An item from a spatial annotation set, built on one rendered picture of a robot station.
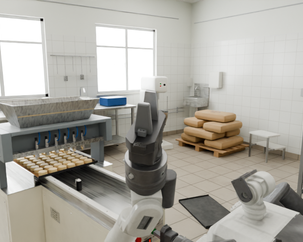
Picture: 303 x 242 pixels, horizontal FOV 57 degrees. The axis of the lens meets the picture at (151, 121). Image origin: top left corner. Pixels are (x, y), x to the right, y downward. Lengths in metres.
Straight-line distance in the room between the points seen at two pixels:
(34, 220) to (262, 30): 4.85
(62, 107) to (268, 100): 4.30
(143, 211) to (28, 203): 1.28
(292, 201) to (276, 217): 0.15
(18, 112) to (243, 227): 1.32
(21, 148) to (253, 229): 1.38
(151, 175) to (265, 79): 5.06
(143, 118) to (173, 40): 6.03
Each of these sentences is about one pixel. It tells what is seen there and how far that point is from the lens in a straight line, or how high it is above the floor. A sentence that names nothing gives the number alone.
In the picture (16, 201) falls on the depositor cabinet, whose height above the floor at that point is 0.79.
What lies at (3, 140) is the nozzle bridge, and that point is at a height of 1.14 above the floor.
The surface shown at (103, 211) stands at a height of 0.90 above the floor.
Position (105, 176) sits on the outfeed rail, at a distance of 1.76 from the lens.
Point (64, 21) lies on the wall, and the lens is 5.31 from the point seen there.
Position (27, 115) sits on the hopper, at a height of 1.26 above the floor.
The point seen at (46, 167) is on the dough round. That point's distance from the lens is 1.86.
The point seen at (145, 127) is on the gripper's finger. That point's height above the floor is 1.41.
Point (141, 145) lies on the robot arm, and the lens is 0.49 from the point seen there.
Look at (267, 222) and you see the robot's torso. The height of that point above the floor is 1.11.
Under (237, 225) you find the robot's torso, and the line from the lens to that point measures 0.81.
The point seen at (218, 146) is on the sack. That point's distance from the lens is 5.08.
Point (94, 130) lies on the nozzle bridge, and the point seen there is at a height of 1.09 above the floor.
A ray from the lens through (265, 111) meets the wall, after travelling 5.57.
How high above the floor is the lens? 1.51
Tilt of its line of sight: 10 degrees down
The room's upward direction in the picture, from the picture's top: straight up
